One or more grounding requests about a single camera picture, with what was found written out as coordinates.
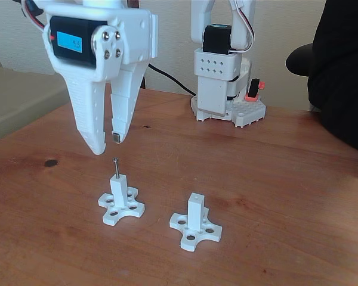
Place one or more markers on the black chair armrest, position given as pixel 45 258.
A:
pixel 299 61

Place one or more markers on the long silver screw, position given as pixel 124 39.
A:
pixel 117 168

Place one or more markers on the white post stand with holes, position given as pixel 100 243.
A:
pixel 194 214
pixel 118 190

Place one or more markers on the orange and black clamp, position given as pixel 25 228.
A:
pixel 253 89

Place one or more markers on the grey striped cloth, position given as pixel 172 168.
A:
pixel 314 107

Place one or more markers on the person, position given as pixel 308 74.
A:
pixel 343 74

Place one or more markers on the beige plastic bin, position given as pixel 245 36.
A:
pixel 18 95

